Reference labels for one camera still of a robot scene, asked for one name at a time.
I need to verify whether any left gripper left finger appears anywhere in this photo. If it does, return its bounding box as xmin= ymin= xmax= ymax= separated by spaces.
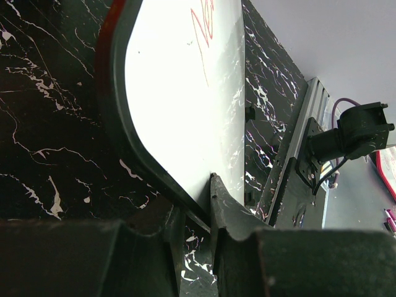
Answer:
xmin=125 ymin=197 xmax=186 ymax=244

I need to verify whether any red framed white sign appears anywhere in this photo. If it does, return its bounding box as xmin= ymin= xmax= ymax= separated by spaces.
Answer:
xmin=376 ymin=146 xmax=396 ymax=200

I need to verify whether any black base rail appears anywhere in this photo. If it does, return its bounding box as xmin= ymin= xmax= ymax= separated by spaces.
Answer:
xmin=265 ymin=77 xmax=329 ymax=230

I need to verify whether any pink marker pen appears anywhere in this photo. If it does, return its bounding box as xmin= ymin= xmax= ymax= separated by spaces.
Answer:
xmin=384 ymin=209 xmax=396 ymax=236

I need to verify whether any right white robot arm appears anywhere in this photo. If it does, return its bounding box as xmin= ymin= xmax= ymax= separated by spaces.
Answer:
xmin=296 ymin=102 xmax=395 ymax=195

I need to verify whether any white whiteboard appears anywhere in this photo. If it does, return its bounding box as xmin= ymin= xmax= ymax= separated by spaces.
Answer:
xmin=111 ymin=1 xmax=245 ymax=226

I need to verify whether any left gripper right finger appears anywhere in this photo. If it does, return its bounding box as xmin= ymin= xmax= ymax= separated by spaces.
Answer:
xmin=210 ymin=173 xmax=272 ymax=257

